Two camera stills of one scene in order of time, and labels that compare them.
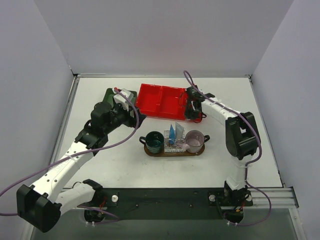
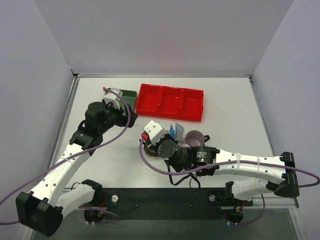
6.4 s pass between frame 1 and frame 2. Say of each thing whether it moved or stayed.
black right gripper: moved
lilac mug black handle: stayed
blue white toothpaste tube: stayed
